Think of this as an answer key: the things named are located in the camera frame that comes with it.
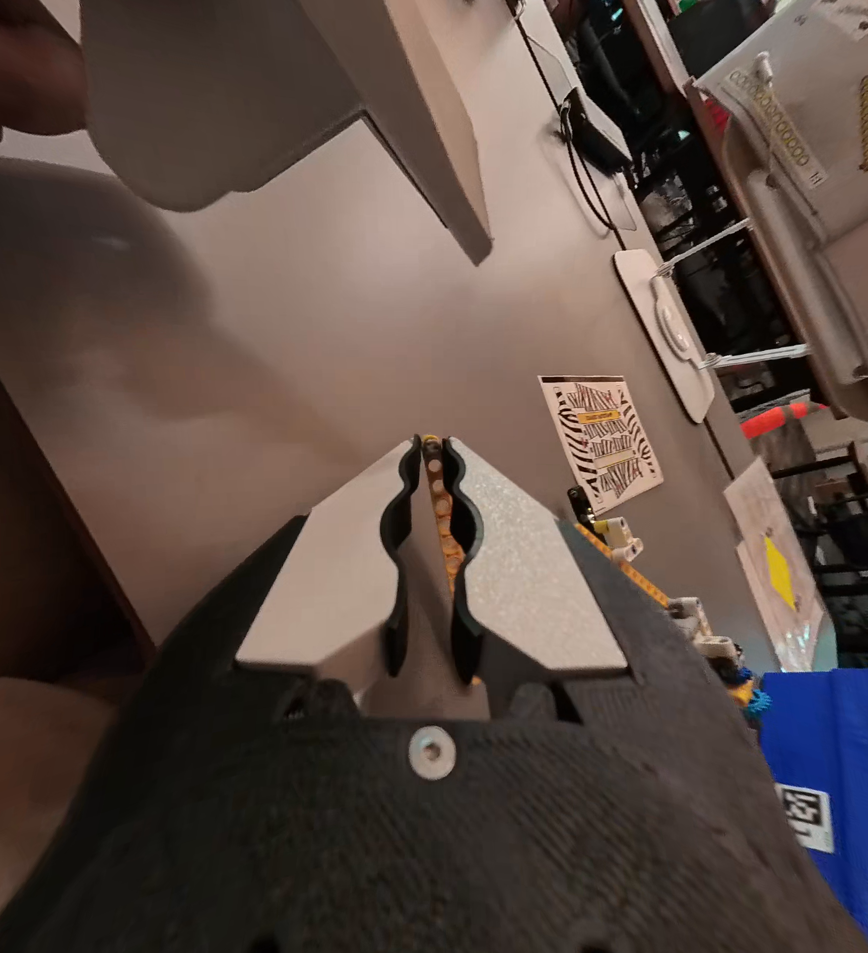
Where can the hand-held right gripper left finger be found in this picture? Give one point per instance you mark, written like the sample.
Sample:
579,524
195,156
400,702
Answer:
322,595

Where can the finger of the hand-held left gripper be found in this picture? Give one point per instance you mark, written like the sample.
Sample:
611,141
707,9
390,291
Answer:
218,97

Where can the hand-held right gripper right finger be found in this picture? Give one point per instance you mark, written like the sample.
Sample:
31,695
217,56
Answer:
545,595

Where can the yellow lego beam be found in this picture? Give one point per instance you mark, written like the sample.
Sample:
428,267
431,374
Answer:
448,562

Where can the partly built lego model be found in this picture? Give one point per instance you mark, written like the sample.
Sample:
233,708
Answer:
620,532

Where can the person's left hand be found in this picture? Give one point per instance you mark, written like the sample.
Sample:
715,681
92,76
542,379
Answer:
9,67

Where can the zebra striped sticker sheet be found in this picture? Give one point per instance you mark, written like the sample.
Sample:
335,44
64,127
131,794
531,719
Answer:
605,447

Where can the white sheet with yellow print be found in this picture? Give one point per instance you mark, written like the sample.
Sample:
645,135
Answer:
776,566

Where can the white booklet stand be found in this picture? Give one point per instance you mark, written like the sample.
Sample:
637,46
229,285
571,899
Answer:
676,372

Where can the blue plastic bin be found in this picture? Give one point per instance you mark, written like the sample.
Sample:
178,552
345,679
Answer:
850,744

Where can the small black device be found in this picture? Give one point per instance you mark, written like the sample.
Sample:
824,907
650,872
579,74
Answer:
597,130

